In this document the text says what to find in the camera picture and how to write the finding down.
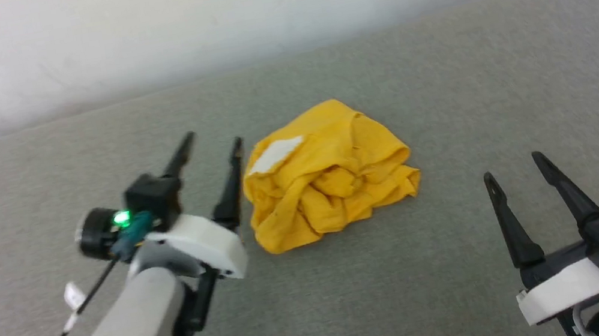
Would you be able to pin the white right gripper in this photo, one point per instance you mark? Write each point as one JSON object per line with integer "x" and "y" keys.
{"x": 569, "y": 287}

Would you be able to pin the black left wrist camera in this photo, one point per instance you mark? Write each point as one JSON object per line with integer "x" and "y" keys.
{"x": 152, "y": 195}

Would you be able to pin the yellow cartoon t-shirt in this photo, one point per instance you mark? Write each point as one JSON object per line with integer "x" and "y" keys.
{"x": 332, "y": 181}

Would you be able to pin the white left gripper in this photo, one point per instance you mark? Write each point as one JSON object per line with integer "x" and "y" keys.
{"x": 209, "y": 244}

